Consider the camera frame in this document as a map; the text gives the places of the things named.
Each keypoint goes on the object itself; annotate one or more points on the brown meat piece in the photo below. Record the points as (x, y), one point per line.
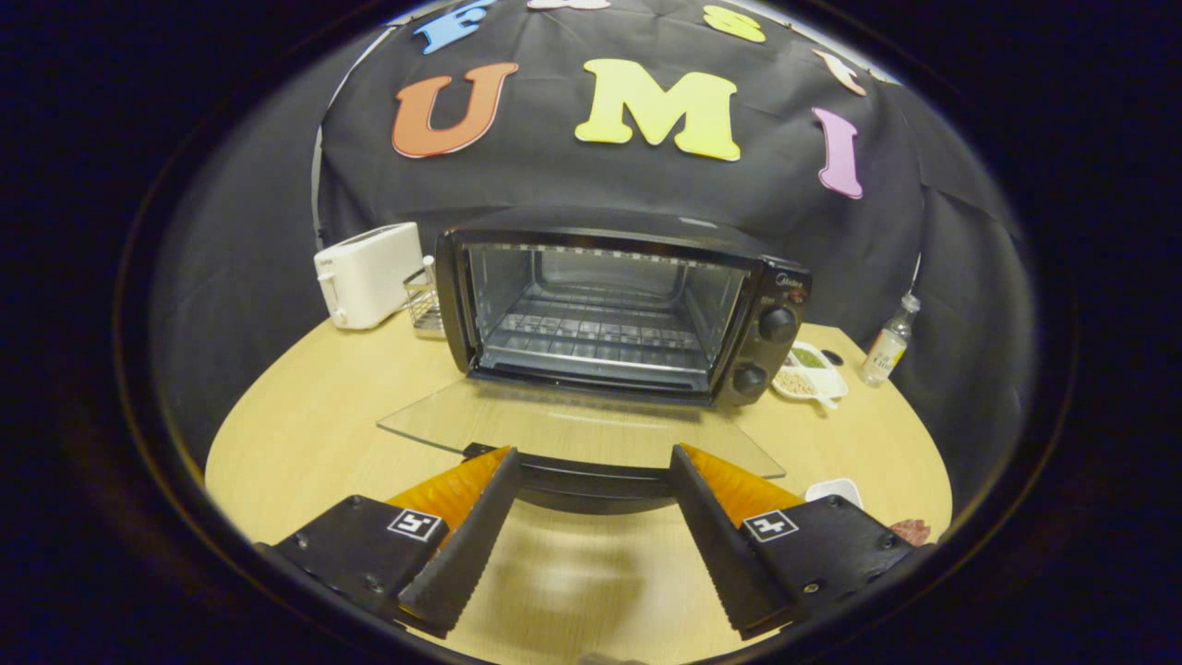
(910, 531)

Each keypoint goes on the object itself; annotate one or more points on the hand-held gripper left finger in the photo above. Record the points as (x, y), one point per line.
(466, 545)

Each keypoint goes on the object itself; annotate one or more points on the white divided grain dish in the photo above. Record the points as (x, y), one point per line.
(813, 374)

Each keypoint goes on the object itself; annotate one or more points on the black toaster oven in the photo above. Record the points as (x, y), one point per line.
(600, 226)

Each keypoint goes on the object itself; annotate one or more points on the white bread toaster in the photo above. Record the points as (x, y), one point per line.
(369, 272)

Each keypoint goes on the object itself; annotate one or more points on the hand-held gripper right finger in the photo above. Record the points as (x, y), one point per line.
(725, 545)

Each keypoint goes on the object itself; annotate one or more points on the white rectangular tray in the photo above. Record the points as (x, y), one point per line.
(834, 489)

